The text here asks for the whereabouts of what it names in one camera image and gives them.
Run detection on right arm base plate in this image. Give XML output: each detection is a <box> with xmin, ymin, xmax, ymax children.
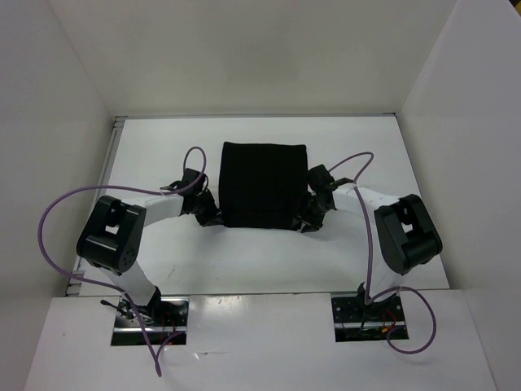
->
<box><xmin>331</xmin><ymin>293</ymin><xmax>409</xmax><ymax>342</ymax></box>

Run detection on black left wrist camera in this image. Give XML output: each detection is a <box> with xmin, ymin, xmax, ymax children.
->
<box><xmin>177</xmin><ymin>168</ymin><xmax>208</xmax><ymax>196</ymax></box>

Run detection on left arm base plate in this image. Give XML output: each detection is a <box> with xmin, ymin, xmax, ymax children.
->
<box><xmin>102</xmin><ymin>297</ymin><xmax>189</xmax><ymax>347</ymax></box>

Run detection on black skirt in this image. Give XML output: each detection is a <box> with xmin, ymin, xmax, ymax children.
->
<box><xmin>218</xmin><ymin>142</ymin><xmax>308</xmax><ymax>231</ymax></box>

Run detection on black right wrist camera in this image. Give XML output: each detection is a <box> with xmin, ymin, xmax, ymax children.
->
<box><xmin>307</xmin><ymin>165</ymin><xmax>335</xmax><ymax>192</ymax></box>

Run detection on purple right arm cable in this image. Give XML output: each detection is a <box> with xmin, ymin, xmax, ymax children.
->
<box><xmin>327</xmin><ymin>152</ymin><xmax>440</xmax><ymax>354</ymax></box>

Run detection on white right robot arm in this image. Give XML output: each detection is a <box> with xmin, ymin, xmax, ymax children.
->
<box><xmin>299</xmin><ymin>184</ymin><xmax>443</xmax><ymax>320</ymax></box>

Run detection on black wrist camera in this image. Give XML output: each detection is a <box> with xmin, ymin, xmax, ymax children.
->
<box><xmin>177</xmin><ymin>168</ymin><xmax>208</xmax><ymax>196</ymax></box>
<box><xmin>307</xmin><ymin>165</ymin><xmax>335</xmax><ymax>192</ymax></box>

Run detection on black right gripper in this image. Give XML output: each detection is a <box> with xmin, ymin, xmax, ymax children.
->
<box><xmin>291</xmin><ymin>190</ymin><xmax>331</xmax><ymax>233</ymax></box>

